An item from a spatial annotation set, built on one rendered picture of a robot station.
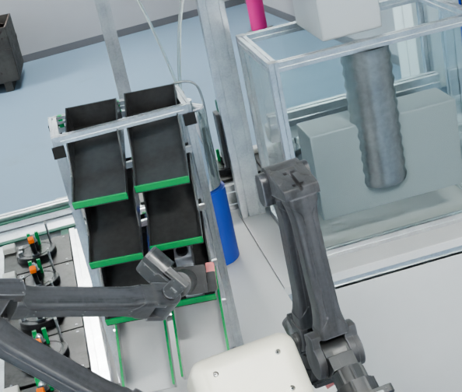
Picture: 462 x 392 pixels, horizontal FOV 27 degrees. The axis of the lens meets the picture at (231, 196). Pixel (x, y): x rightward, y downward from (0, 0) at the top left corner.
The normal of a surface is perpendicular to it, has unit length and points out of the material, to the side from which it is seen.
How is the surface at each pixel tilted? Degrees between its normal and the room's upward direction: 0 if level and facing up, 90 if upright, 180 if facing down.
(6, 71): 90
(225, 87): 90
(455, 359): 90
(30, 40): 90
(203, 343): 45
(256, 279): 0
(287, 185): 13
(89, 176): 25
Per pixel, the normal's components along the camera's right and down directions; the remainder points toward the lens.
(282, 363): 0.11, -0.38
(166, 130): -0.15, -0.65
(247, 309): -0.19, -0.90
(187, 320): -0.11, -0.37
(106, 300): 0.47, -0.57
